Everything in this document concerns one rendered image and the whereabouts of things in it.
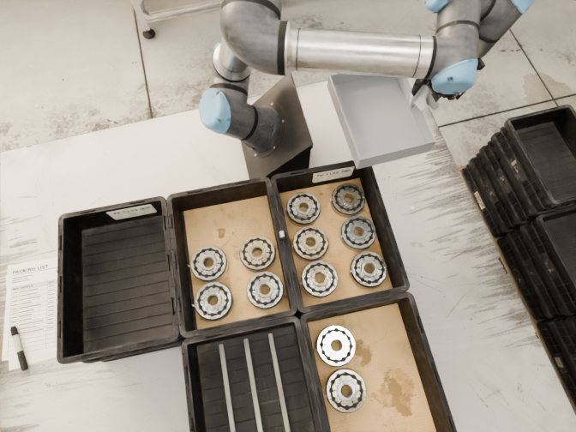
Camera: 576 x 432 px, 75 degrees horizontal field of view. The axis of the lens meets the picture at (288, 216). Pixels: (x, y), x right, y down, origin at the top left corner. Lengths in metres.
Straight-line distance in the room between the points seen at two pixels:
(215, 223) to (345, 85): 0.55
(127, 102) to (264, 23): 1.91
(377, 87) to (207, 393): 0.95
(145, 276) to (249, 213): 0.35
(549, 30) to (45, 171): 3.05
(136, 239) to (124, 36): 1.96
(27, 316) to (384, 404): 1.09
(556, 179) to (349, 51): 1.36
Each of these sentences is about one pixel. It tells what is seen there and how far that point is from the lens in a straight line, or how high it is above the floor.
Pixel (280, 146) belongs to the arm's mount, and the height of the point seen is 0.86.
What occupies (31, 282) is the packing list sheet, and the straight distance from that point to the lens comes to 1.48.
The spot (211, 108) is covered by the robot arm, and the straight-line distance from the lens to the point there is 1.14.
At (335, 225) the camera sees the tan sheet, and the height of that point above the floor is 0.83.
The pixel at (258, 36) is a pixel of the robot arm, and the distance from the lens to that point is 0.75.
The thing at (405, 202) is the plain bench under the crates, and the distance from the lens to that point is 1.37.
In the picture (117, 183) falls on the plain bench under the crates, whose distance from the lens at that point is 1.47.
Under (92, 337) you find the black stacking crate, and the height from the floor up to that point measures 0.83.
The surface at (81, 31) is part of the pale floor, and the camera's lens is 3.11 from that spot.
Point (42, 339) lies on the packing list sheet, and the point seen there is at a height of 0.70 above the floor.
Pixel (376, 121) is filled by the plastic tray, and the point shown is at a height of 1.05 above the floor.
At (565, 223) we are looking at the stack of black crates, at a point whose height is 0.38.
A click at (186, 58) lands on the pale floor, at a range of 2.70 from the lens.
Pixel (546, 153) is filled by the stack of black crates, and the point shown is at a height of 0.49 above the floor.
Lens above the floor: 1.91
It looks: 69 degrees down
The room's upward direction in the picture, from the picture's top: straight up
